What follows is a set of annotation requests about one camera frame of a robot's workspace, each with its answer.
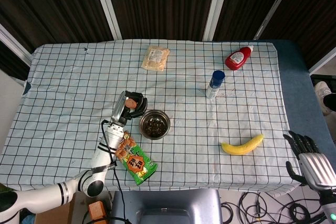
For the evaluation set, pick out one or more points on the green orange snack bag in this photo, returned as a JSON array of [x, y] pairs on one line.
[[137, 165]]

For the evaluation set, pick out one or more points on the dark brown curtain panel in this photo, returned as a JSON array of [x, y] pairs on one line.
[[249, 1], [162, 3], [309, 16], [52, 6]]

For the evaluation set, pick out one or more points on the brown cardboard box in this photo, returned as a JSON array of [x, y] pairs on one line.
[[60, 214]]

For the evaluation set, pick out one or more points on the white black checkered tablecloth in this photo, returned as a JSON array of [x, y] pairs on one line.
[[197, 119]]

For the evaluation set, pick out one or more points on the white frame post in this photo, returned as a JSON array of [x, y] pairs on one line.
[[216, 6], [275, 6], [106, 3], [323, 64], [13, 43]]

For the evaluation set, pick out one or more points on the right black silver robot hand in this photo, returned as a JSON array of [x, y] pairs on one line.
[[315, 163]]

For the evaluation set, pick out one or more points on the yellow banana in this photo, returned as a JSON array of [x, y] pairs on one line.
[[242, 148]]

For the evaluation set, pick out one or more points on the orange block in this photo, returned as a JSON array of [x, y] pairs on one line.
[[97, 210]]

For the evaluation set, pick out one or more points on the beige food packet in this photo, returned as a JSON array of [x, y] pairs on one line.
[[155, 58]]

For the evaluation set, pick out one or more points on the grey robot torso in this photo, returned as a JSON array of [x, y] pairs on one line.
[[168, 205]]

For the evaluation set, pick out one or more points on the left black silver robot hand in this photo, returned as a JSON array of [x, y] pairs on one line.
[[119, 108]]

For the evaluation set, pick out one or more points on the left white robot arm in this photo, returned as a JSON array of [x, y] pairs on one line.
[[102, 155]]

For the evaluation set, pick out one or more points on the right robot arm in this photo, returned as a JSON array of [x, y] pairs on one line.
[[329, 205]]

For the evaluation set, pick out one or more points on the blue white canister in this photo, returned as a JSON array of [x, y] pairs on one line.
[[214, 85]]

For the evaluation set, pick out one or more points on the white shoe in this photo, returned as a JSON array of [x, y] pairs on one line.
[[322, 93]]

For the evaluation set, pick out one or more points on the stainless steel bowl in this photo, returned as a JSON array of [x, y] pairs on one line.
[[155, 115]]

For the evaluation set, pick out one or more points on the red ketchup bottle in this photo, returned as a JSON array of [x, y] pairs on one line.
[[237, 58]]

